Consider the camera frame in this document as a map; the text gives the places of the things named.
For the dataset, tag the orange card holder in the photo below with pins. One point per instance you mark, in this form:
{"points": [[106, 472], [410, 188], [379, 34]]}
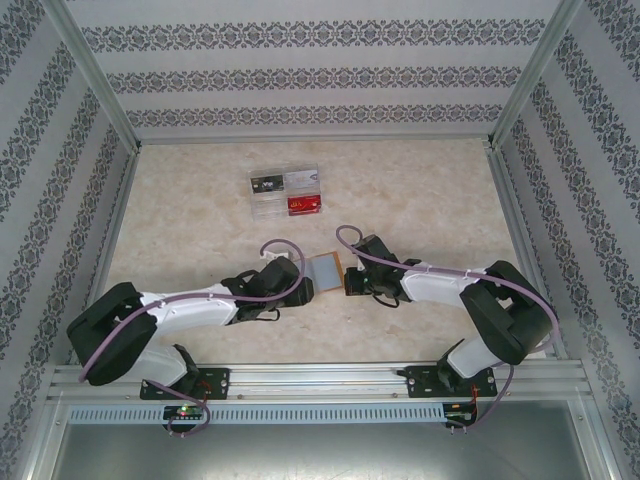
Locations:
{"points": [[327, 272]]}

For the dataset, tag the clear plastic organizer tray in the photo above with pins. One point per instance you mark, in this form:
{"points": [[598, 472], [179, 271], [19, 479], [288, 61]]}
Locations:
{"points": [[267, 210]]}

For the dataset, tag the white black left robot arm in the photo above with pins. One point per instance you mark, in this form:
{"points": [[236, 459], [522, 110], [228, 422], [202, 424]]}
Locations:
{"points": [[190, 310]]}

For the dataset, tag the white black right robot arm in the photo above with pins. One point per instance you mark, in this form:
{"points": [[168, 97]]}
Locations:
{"points": [[435, 290]]}

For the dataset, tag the red VIP card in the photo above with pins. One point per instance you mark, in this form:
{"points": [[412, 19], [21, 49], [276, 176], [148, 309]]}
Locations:
{"points": [[303, 205]]}

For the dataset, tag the black VIP card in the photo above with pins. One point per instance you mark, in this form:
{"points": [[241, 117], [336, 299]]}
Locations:
{"points": [[267, 186]]}

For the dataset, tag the silver VIP card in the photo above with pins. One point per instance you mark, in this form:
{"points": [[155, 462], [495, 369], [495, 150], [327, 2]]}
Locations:
{"points": [[301, 182]]}

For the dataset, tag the small green circuit board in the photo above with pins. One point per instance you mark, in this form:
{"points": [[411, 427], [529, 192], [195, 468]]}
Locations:
{"points": [[460, 415], [185, 412]]}

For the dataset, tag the grey metal panel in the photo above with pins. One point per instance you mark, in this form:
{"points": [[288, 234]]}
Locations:
{"points": [[320, 455]]}

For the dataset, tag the long aluminium base rail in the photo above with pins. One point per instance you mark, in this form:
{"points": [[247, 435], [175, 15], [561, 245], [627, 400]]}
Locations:
{"points": [[320, 380]]}

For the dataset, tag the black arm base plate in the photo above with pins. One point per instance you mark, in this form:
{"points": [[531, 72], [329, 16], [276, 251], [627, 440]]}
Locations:
{"points": [[220, 385], [417, 382]]}

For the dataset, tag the aluminium wall foot rail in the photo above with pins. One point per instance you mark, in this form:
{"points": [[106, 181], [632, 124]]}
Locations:
{"points": [[320, 139]]}

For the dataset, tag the aluminium side rail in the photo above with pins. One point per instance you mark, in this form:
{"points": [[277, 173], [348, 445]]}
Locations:
{"points": [[532, 250], [111, 250]]}

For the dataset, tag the aluminium frame post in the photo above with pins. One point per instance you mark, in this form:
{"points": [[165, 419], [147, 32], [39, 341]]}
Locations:
{"points": [[531, 75], [100, 75]]}

